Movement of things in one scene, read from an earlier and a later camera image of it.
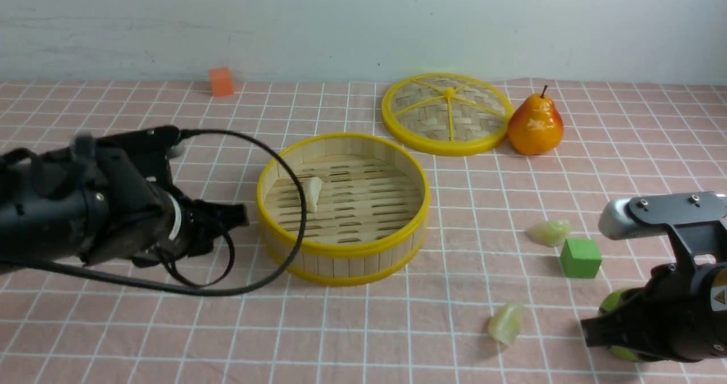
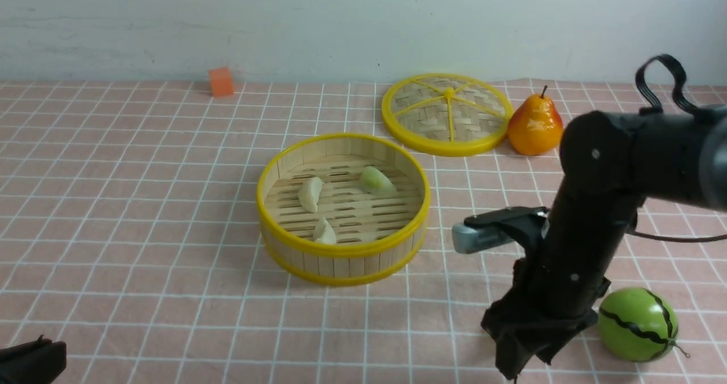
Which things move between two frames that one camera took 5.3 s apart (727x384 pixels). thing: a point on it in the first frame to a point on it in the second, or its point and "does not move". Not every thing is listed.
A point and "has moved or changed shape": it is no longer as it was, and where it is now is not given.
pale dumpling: (312, 187) does not move
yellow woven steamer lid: (446, 114) does not move
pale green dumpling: (550, 233) has moved or changed shape
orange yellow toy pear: (535, 126) does not move
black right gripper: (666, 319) to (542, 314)
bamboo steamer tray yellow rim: (371, 218) does not move
